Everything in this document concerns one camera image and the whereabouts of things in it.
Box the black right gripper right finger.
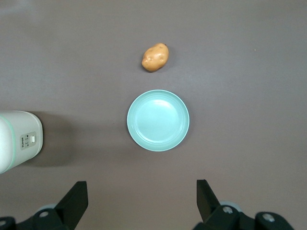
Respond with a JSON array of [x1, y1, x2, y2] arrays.
[[195, 179, 296, 230]]

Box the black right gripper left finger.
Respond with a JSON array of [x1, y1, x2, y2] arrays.
[[0, 181, 88, 230]]

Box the white rice cooker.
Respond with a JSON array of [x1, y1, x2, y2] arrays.
[[0, 110, 44, 175]]

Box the light green round plate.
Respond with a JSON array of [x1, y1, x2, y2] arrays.
[[126, 89, 190, 152]]

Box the orange-brown potato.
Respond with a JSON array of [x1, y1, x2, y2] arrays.
[[141, 43, 169, 72]]

